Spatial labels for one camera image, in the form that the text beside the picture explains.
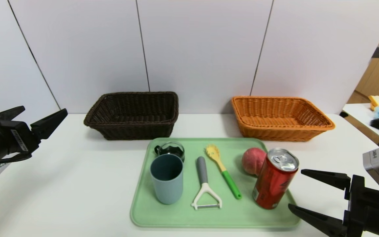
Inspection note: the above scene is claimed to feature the dark brown wicker basket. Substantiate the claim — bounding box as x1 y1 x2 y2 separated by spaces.
84 92 179 141

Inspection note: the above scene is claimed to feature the white side table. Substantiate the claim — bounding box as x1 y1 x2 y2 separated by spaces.
339 103 379 144

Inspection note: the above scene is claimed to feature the light green plastic tray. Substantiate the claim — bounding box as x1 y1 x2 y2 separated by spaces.
130 138 301 227

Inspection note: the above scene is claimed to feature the wooden cabinet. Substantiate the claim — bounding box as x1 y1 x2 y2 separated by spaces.
347 3 379 105

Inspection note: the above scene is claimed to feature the orange wicker basket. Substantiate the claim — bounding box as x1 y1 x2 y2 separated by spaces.
231 96 335 142

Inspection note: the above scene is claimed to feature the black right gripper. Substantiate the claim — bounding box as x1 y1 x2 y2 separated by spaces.
288 169 379 237

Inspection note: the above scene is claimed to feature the pink peach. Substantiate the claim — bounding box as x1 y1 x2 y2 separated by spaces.
241 147 267 175

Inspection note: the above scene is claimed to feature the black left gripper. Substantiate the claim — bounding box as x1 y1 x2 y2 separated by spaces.
0 106 68 161

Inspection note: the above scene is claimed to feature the red soda can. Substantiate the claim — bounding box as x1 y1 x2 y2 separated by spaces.
252 148 299 210

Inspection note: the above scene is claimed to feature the grey handled white peeler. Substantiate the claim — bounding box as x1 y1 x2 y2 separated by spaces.
191 156 223 210

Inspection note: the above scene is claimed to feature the blue plastic cup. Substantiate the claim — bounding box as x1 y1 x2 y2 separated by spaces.
150 154 184 205

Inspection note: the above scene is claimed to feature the small glass cup black handle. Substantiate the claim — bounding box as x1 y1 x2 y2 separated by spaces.
154 142 185 162

